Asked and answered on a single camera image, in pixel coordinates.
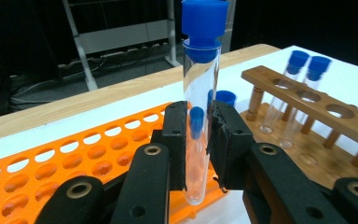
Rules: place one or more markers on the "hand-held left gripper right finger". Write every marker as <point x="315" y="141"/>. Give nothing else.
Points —
<point x="230" y="146"/>

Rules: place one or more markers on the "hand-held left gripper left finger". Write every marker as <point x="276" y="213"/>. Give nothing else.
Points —
<point x="175" y="143"/>

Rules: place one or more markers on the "blue-capped glass test tube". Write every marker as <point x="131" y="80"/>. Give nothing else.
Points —
<point x="203" y="18"/>
<point x="319" y="65"/>
<point x="298" y="59"/>
<point x="227" y="97"/>
<point x="196" y="119"/>

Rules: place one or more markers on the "wooden test tube rack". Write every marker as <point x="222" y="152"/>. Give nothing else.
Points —
<point x="261" y="76"/>

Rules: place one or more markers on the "orange plastic tube rack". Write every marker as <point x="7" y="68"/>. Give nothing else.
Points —
<point x="56" y="154"/>

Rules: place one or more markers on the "white metal stand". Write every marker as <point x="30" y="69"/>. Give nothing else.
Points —
<point x="121" y="35"/>

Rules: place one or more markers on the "white table mat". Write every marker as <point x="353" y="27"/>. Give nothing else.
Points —
<point x="348" y="77"/>

